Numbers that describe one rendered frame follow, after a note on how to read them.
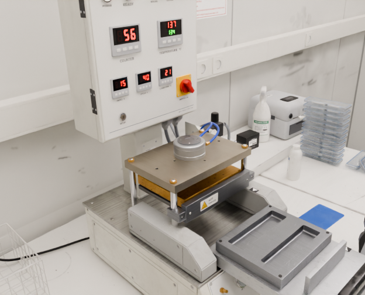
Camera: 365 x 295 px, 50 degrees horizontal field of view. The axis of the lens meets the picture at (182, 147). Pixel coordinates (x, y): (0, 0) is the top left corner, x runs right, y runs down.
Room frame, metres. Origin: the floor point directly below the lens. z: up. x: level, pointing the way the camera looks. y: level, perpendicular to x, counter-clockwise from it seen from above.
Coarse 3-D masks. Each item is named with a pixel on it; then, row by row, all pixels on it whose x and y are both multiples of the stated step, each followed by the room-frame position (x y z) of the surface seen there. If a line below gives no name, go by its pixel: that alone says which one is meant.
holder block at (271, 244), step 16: (272, 208) 0.79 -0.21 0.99; (240, 224) 0.73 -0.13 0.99; (256, 224) 0.74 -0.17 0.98; (272, 224) 0.75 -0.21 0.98; (288, 224) 0.73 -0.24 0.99; (304, 224) 0.73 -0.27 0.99; (224, 240) 0.68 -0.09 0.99; (240, 240) 0.69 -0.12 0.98; (256, 240) 0.67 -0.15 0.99; (272, 240) 0.67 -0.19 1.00; (288, 240) 0.68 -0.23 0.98; (304, 240) 0.69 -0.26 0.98; (320, 240) 0.67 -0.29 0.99; (240, 256) 0.63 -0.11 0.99; (256, 256) 0.62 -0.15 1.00; (272, 256) 0.64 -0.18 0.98; (288, 256) 0.64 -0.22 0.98; (304, 256) 0.62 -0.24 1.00; (256, 272) 0.60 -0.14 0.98; (272, 272) 0.58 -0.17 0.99; (288, 272) 0.57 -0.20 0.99
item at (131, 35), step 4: (128, 28) 0.91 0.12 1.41; (132, 28) 0.92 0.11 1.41; (116, 32) 0.89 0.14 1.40; (120, 32) 0.90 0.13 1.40; (124, 32) 0.90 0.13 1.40; (128, 32) 0.91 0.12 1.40; (132, 32) 0.92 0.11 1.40; (116, 36) 0.89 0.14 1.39; (120, 36) 0.90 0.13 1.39; (124, 36) 0.90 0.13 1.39; (128, 36) 0.91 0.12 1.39; (132, 36) 0.92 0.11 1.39; (116, 40) 0.89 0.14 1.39; (120, 40) 0.90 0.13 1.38; (124, 40) 0.90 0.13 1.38; (128, 40) 0.91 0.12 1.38; (132, 40) 0.92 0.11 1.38
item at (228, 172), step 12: (228, 168) 0.89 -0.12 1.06; (144, 180) 0.84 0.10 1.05; (204, 180) 0.83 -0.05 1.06; (216, 180) 0.82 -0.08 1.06; (156, 192) 0.81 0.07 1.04; (168, 192) 0.78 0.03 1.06; (180, 192) 0.77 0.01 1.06; (192, 192) 0.77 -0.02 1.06; (168, 204) 0.78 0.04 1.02; (180, 204) 0.75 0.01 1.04
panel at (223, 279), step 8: (224, 272) 0.66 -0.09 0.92; (216, 280) 0.64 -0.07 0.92; (224, 280) 0.65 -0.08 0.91; (232, 280) 0.66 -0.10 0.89; (208, 288) 0.62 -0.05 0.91; (216, 288) 0.63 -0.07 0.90; (224, 288) 0.64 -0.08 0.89; (232, 288) 0.65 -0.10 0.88; (240, 288) 0.66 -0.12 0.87; (248, 288) 0.67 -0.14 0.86
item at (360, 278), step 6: (360, 270) 0.56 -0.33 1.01; (354, 276) 0.54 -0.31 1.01; (360, 276) 0.54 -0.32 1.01; (348, 282) 0.53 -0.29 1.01; (354, 282) 0.53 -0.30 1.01; (360, 282) 0.53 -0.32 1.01; (342, 288) 0.52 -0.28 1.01; (348, 288) 0.52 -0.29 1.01; (354, 288) 0.52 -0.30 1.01; (360, 288) 0.53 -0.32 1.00; (342, 294) 0.50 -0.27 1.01; (348, 294) 0.50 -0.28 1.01; (354, 294) 0.51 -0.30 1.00
